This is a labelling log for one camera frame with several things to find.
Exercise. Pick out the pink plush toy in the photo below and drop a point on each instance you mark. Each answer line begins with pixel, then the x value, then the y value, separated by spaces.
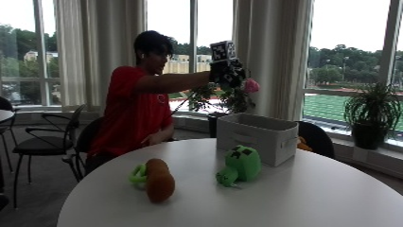
pixel 252 85

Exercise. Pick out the white marker cube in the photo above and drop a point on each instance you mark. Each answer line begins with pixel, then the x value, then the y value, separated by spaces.
pixel 222 50

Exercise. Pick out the white curtain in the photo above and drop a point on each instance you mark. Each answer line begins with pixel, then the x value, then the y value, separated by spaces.
pixel 100 53
pixel 273 56

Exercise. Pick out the white fabric storage box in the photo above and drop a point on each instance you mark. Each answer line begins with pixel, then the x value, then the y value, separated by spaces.
pixel 256 138

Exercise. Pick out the orange plush toy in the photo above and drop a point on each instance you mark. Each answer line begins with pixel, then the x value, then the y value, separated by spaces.
pixel 303 145

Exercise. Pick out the green blocky plush toy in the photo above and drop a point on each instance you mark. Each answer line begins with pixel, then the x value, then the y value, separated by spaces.
pixel 242 164

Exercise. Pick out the black round-backed chair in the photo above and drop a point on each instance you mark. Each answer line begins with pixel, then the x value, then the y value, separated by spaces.
pixel 319 138

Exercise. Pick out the the person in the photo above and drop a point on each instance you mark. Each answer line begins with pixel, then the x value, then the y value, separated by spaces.
pixel 131 116

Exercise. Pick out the potted plant in black pot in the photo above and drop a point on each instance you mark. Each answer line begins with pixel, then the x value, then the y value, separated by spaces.
pixel 371 116

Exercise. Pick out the brown potato plush toy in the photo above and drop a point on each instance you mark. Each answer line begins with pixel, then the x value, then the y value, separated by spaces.
pixel 160 183

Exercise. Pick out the light green plush toy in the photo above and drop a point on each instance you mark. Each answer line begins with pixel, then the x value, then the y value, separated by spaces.
pixel 137 176

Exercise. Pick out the black chair under person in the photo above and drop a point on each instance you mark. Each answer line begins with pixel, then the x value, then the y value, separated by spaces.
pixel 85 142

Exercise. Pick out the black chair with armrests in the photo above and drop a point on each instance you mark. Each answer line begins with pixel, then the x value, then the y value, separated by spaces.
pixel 45 145

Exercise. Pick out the white round side table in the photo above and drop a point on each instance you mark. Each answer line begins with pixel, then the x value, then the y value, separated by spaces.
pixel 4 115

